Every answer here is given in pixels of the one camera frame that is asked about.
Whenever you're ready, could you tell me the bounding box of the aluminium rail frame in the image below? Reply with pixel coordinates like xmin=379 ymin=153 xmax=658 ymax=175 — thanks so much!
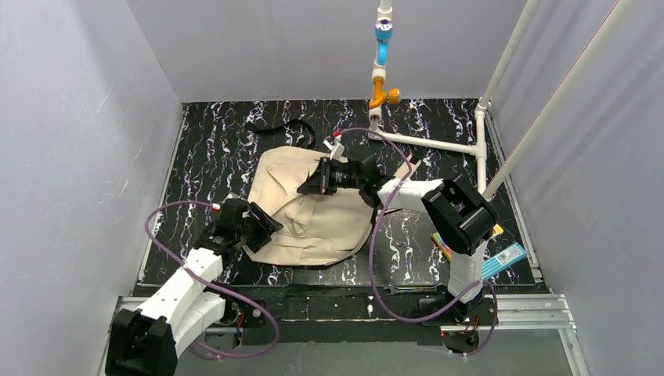
xmin=98 ymin=295 xmax=593 ymax=376

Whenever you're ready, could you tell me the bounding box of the light blue barcode book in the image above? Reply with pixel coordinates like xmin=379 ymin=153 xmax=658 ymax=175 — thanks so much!
xmin=482 ymin=243 xmax=527 ymax=280

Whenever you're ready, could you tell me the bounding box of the colourful crayon box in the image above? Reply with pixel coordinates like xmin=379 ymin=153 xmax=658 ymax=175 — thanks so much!
xmin=431 ymin=224 xmax=504 ymax=262

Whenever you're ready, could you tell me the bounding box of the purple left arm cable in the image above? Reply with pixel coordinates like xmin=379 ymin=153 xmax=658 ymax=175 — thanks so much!
xmin=144 ymin=201 xmax=281 ymax=361

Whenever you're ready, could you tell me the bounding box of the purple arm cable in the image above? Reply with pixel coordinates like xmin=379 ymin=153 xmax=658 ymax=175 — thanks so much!
xmin=337 ymin=128 xmax=499 ymax=358
xmin=144 ymin=201 xmax=281 ymax=361

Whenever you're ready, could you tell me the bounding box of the blue orange pipe fitting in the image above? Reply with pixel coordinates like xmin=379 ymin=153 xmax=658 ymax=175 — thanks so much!
xmin=369 ymin=16 xmax=401 ymax=110

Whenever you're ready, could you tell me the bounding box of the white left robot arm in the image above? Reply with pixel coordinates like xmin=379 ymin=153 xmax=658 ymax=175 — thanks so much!
xmin=104 ymin=195 xmax=283 ymax=375

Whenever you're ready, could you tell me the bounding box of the white PVC pipe frame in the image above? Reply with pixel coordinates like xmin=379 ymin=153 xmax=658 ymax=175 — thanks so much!
xmin=366 ymin=0 xmax=640 ymax=201

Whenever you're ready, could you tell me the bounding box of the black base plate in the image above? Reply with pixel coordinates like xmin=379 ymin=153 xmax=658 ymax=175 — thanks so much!
xmin=223 ymin=284 xmax=496 ymax=345

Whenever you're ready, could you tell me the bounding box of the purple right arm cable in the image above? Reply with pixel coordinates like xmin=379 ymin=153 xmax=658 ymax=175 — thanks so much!
xmin=337 ymin=128 xmax=499 ymax=358

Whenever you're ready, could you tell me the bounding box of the beige canvas backpack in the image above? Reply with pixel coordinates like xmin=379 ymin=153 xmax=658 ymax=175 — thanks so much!
xmin=244 ymin=119 xmax=429 ymax=268

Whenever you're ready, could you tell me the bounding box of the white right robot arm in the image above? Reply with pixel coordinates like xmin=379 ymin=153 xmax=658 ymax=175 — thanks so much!
xmin=297 ymin=157 xmax=497 ymax=304

